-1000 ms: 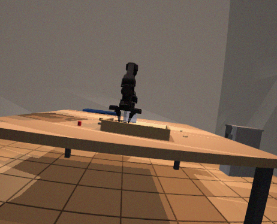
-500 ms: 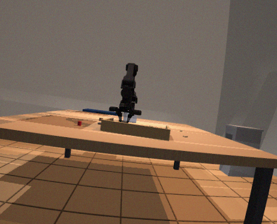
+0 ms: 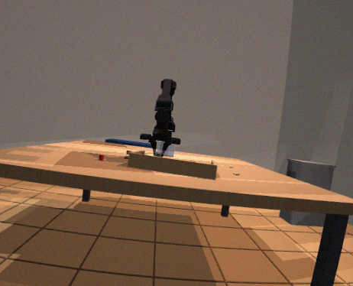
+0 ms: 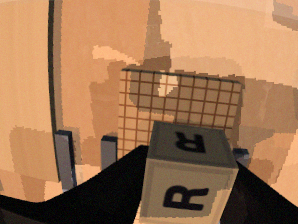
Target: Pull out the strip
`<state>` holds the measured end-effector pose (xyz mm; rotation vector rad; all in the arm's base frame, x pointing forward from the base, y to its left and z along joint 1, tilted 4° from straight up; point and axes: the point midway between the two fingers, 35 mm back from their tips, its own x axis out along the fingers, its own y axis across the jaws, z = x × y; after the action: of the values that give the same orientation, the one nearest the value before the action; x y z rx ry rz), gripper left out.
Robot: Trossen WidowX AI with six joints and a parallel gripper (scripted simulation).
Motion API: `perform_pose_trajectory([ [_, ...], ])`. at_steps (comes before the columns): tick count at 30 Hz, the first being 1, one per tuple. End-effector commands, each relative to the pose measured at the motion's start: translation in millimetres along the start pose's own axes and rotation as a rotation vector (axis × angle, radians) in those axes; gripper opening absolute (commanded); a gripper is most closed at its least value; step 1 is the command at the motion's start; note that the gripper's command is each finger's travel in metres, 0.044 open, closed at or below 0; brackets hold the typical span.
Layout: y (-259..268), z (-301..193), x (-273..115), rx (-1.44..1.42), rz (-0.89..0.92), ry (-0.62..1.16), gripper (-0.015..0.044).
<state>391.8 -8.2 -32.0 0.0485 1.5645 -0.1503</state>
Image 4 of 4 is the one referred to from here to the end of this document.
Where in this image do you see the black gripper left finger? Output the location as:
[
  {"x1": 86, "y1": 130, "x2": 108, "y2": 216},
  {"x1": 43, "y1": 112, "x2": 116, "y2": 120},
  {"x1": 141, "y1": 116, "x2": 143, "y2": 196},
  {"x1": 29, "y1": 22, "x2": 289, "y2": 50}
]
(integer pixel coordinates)
[{"x1": 0, "y1": 145, "x2": 149, "y2": 224}]

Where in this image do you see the tan cube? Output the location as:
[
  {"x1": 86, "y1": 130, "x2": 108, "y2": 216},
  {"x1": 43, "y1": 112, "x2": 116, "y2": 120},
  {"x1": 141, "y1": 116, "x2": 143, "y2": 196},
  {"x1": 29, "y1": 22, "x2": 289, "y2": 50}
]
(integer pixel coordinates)
[{"x1": 138, "y1": 120, "x2": 239, "y2": 224}]

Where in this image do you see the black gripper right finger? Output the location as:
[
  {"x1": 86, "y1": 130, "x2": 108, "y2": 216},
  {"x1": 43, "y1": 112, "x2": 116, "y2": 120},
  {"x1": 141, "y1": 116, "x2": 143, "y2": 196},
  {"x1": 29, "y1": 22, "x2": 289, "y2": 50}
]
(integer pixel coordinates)
[{"x1": 220, "y1": 161, "x2": 298, "y2": 224}]

